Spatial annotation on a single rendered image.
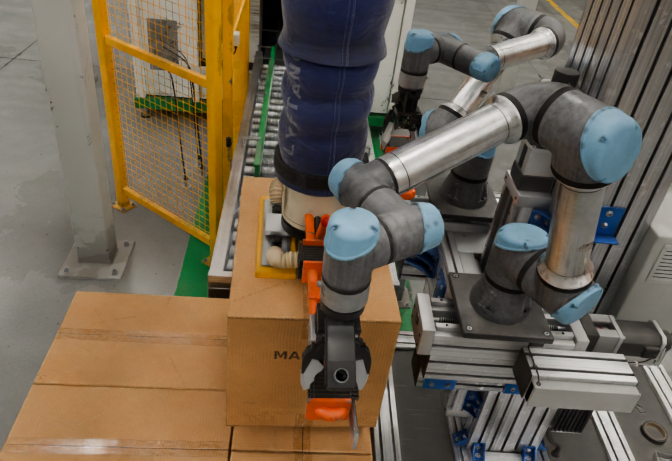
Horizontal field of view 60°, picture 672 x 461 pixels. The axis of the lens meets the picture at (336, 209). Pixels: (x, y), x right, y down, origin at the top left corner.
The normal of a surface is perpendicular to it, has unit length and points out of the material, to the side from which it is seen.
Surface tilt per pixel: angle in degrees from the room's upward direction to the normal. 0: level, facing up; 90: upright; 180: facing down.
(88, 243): 90
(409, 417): 0
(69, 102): 89
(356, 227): 1
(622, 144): 83
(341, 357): 33
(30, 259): 0
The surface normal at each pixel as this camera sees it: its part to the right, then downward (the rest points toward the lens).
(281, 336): 0.07, 0.57
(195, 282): 0.11, -0.82
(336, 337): 0.15, -0.38
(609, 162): 0.50, 0.43
